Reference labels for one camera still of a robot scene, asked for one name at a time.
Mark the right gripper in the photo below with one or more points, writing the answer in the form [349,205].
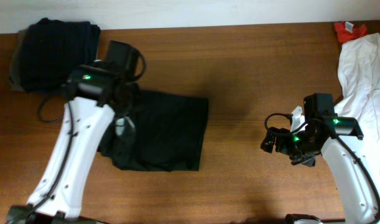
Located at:
[278,144]

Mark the black t-shirt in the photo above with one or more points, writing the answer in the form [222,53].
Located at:
[165,133]

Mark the red garment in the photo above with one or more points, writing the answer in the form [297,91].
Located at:
[346,31]

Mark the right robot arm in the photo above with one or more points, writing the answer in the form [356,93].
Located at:
[357,189]

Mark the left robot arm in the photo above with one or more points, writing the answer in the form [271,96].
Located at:
[89,112]

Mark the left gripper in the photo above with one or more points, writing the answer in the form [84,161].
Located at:
[122,137]

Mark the folded navy garment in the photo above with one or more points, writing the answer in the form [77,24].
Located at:
[51,49]

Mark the white garment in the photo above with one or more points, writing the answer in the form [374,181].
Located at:
[359,77]

